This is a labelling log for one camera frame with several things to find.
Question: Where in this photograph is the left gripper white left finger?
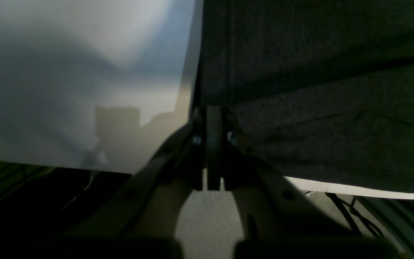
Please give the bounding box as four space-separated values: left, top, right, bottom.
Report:
64 106 224 259

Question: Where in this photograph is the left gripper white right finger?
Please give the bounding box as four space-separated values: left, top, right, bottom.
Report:
223 108 358 259

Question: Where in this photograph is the black t-shirt with colourful print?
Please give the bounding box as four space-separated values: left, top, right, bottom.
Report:
200 0 414 193

